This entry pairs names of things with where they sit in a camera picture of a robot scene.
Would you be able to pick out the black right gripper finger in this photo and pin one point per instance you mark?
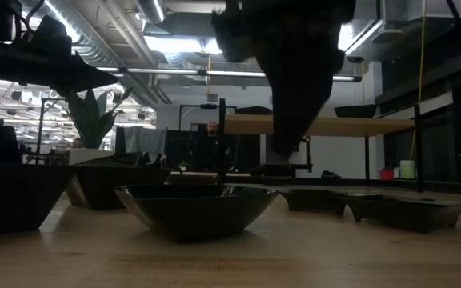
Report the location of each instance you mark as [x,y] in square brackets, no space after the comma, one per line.
[306,116]
[284,120]

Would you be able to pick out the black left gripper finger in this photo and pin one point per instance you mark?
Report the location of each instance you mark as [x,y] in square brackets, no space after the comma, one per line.
[74,85]
[78,68]

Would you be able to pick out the black wavy square mini plate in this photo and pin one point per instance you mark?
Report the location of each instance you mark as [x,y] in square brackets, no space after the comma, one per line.
[355,112]
[122,188]
[14,200]

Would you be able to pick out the small black square mini plate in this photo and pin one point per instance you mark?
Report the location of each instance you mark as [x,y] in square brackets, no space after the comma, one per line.
[314,202]

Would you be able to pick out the large black square mini plate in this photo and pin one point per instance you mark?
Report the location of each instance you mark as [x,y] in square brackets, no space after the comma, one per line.
[406,216]

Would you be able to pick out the green plant in white pot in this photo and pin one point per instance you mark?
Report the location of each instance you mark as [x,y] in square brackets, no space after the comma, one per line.
[90,124]

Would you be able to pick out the bright ceiling light panel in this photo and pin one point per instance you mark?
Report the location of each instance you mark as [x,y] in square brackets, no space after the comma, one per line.
[174,45]
[346,38]

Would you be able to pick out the person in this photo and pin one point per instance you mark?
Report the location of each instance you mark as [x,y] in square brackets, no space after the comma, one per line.
[77,143]
[213,129]

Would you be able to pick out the long ceiling light bar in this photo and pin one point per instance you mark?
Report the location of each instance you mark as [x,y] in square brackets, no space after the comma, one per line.
[234,73]

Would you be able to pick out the grey fabric chair back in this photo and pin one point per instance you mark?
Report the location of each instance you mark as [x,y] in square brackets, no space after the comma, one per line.
[144,140]

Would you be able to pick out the red box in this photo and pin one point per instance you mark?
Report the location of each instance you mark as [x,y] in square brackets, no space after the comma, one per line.
[386,174]

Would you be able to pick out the white green canister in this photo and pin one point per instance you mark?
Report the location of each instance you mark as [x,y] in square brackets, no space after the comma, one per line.
[407,170]

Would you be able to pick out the wooden shelf riser black frame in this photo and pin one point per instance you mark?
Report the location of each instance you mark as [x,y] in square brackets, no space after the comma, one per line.
[358,127]

